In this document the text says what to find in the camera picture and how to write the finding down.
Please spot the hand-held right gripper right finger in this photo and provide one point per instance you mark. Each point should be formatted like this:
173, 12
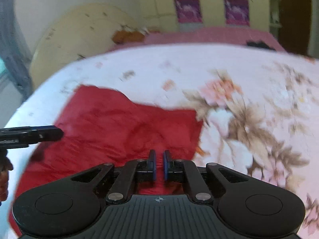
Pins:
166, 165

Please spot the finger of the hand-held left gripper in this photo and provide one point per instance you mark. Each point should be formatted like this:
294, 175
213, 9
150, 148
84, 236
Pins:
48, 133

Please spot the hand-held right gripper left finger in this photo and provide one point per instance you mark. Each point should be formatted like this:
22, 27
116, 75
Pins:
152, 164

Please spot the red padded jacket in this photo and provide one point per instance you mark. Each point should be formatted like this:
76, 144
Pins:
112, 129

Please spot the person's left hand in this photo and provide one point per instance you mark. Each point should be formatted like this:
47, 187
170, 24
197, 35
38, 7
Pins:
4, 179

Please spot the grey curtain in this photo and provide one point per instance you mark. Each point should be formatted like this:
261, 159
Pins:
12, 42

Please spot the cream round headboard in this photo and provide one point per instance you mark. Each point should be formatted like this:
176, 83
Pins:
79, 39

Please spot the white floral blanket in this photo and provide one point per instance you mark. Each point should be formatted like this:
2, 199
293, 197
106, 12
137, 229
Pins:
249, 104

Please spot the orange brown cloth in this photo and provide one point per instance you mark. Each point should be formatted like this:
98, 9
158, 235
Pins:
128, 36

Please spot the pink bed sheet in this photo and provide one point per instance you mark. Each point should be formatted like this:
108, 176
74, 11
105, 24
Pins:
211, 36

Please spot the dark cloth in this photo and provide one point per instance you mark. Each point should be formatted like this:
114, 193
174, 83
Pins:
259, 44

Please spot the brown wooden door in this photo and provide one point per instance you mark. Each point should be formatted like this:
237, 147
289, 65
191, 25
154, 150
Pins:
295, 17

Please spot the purple printed wall hanging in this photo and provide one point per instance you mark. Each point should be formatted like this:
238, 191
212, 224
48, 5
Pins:
236, 3
187, 5

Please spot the cream wall shelf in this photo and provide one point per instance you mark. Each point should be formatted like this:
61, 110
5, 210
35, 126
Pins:
274, 5

